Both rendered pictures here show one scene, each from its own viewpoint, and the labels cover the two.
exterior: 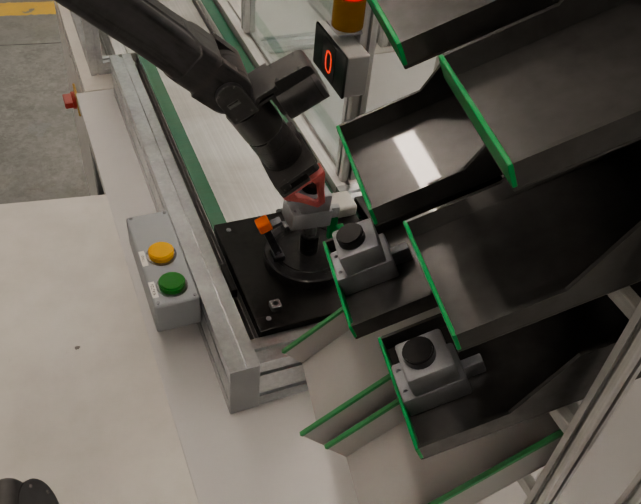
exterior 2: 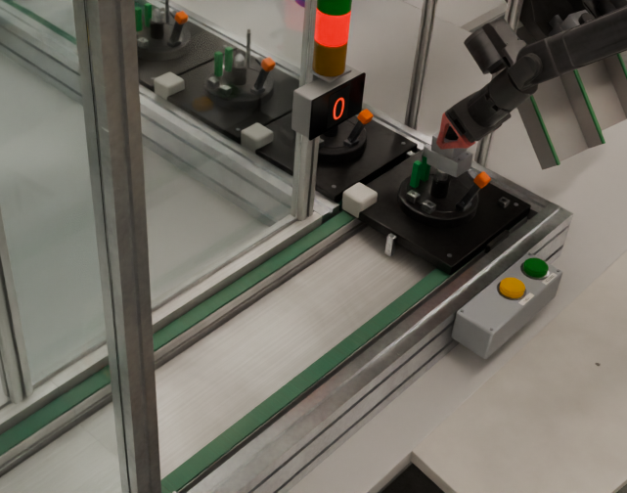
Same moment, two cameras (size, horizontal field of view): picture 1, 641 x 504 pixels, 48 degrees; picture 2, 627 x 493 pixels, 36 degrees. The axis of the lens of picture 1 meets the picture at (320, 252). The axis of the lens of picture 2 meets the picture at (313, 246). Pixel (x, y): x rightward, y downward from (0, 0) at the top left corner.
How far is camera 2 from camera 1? 1.99 m
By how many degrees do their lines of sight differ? 77
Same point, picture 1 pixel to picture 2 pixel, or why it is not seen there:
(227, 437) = (577, 250)
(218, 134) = (271, 356)
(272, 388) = not seen: hidden behind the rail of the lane
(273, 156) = not seen: hidden behind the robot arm
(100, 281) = (524, 387)
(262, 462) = (576, 229)
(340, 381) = (557, 133)
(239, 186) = (348, 305)
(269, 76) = (515, 44)
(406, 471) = (591, 94)
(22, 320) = (611, 416)
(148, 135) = (358, 379)
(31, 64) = not seen: outside the picture
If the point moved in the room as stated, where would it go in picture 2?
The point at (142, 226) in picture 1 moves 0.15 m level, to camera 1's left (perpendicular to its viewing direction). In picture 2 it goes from (492, 317) to (542, 386)
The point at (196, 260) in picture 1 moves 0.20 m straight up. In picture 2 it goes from (496, 267) to (520, 169)
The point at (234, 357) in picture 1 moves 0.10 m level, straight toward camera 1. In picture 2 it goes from (559, 215) to (601, 200)
